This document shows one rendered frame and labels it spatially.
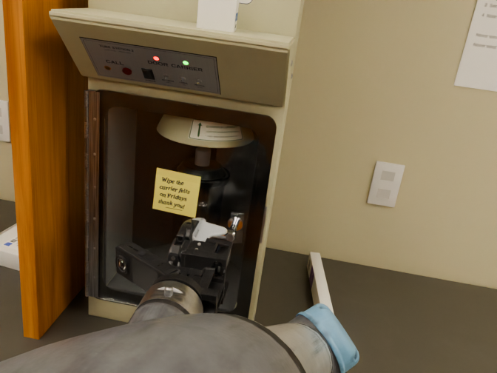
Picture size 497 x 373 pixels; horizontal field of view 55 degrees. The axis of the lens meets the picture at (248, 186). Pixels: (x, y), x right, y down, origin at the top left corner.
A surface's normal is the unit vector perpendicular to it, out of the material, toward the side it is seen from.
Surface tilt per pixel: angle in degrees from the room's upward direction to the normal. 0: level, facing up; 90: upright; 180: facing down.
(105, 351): 11
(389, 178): 90
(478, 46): 90
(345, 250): 90
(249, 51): 135
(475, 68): 90
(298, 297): 0
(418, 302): 0
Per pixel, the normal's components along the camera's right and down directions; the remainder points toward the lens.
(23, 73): -0.15, 0.36
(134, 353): 0.17, -0.96
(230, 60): -0.19, 0.90
